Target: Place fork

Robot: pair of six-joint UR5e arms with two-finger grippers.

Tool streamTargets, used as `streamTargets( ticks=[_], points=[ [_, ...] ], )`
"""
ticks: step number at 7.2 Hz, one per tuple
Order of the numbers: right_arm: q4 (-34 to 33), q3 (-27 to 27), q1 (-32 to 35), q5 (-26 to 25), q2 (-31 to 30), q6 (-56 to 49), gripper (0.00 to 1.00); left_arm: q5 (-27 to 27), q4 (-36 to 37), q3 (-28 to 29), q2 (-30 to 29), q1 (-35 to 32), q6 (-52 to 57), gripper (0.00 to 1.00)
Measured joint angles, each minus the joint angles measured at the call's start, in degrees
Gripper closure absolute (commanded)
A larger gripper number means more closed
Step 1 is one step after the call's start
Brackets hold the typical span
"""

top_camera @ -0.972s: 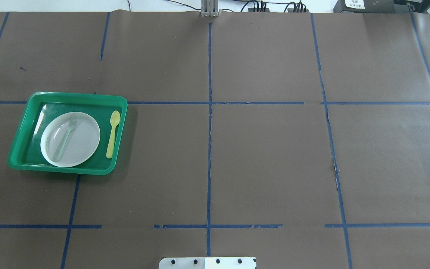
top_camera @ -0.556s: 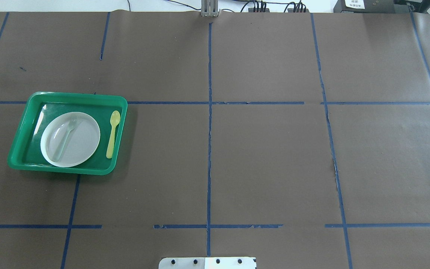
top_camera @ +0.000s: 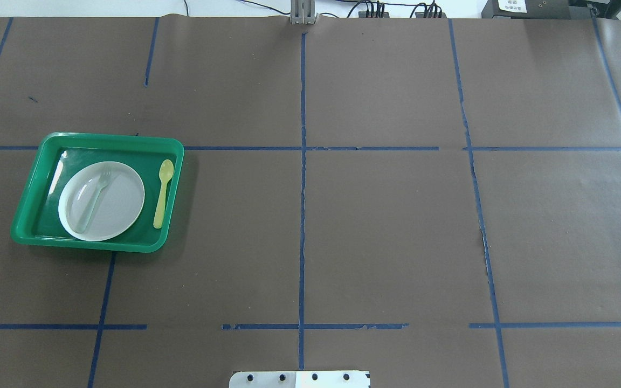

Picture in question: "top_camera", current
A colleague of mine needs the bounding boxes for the black computer box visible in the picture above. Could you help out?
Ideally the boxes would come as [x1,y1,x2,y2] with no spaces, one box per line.
[480,1,592,20]

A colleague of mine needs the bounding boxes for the green plastic tray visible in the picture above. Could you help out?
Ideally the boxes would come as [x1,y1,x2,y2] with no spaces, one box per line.
[11,133,185,253]

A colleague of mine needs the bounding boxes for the yellow plastic spoon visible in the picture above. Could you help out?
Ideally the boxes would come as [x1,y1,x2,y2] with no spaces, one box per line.
[153,159,175,229]

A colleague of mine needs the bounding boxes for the white pedestal base plate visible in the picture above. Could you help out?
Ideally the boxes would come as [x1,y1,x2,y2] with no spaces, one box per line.
[229,370,371,387]

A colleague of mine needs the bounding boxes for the clear plastic fork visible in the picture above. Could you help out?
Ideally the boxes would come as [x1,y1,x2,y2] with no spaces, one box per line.
[73,164,113,233]

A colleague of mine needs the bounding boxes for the aluminium frame post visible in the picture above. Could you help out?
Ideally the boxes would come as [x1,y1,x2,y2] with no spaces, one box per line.
[290,0,318,25]

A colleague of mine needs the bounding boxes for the white round plate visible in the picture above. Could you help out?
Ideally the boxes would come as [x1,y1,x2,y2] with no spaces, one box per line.
[58,161,146,241]

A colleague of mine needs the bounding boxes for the brown paper table cover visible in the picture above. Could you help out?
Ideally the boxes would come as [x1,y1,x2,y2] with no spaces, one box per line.
[0,15,621,387]

